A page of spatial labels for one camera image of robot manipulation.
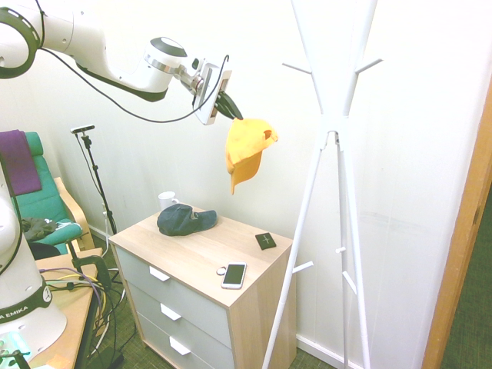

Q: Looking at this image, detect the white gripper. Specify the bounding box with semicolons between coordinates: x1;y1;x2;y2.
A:
191;57;244;127

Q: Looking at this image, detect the orange baseball cap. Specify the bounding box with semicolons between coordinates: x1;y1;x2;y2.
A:
224;117;280;196

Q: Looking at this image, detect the dark blue baseball cap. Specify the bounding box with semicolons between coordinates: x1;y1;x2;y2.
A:
156;203;219;238

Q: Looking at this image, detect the white coat rack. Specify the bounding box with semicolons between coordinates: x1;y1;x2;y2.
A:
261;0;385;369

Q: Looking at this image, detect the white mug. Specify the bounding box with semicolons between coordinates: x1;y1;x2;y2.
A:
158;191;181;212

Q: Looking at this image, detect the white smartphone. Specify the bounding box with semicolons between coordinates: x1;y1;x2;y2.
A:
221;261;248;290

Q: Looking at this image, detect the green wooden armchair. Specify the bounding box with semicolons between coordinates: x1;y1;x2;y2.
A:
7;131;94;259

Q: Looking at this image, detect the wooden chest of drawers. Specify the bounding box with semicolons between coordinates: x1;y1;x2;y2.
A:
108;211;298;369

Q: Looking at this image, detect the black screw clamp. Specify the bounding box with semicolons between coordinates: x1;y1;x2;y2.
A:
65;239;113;294

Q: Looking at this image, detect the purple cloth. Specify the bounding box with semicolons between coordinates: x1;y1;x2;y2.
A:
0;129;43;196

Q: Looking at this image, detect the dark green garment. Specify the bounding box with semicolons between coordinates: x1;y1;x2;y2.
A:
21;217;59;242

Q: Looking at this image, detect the black cushion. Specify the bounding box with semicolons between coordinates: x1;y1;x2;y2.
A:
29;241;63;261

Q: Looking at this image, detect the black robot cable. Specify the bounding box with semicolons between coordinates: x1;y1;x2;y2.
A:
34;0;231;125

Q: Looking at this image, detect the black camera stand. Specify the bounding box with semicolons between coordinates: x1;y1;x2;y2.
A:
78;132;118;236

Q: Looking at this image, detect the grey drawer white handle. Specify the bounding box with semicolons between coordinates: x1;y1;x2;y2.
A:
125;279;234;361
136;311;235;369
114;245;232;338

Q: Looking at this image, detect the purple cable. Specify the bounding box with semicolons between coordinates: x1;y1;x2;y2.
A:
38;267;107;308

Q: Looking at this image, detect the yellow cable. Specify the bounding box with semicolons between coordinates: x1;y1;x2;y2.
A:
40;273;105;311

